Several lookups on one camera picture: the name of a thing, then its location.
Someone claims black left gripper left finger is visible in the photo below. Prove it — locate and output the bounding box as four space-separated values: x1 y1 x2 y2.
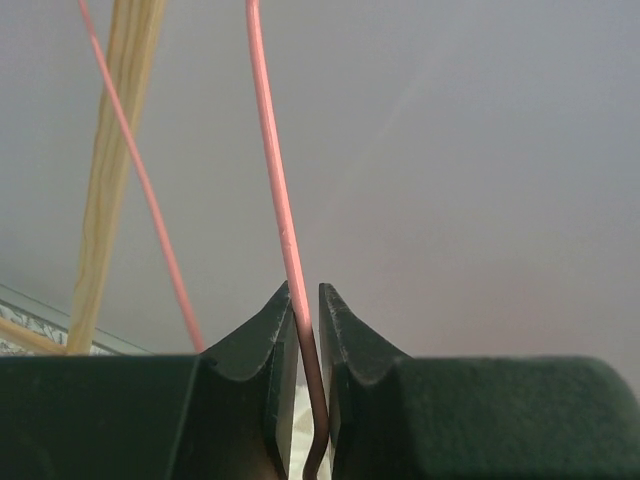
1 286 298 479

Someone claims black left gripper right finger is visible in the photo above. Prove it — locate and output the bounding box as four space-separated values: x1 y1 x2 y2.
319 283 639 479

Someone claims pink wire hanger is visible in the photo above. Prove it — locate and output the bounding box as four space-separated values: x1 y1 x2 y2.
246 0 329 479
77 0 206 354

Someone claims floral patterned table mat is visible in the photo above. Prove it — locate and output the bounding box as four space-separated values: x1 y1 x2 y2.
1 286 150 355

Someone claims left wooden clothes rack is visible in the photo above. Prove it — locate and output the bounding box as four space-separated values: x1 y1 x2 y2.
0 0 166 356

